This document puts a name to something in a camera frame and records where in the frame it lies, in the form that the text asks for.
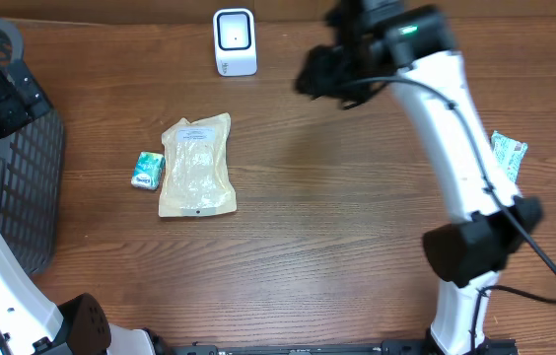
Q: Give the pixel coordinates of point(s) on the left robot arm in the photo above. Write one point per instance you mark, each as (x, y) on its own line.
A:
(29, 322)

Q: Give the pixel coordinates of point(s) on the beige clear pouch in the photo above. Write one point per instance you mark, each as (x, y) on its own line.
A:
(196, 181)

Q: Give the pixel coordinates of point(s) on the grey plastic mesh basket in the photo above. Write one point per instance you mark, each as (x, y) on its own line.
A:
(32, 147)

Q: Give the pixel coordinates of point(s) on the green tissue pack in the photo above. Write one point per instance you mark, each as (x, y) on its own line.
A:
(148, 171)

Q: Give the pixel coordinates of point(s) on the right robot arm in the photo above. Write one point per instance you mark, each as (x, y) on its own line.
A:
(381, 45)

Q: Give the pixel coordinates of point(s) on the white barcode scanner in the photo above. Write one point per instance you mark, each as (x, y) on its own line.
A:
(234, 42)

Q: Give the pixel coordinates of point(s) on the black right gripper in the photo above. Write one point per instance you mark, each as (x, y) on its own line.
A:
(312, 78)

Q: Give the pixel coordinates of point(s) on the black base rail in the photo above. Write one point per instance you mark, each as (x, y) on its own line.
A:
(298, 350)

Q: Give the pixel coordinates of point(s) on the teal wipes packet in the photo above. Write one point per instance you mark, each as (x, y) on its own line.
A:
(509, 153)

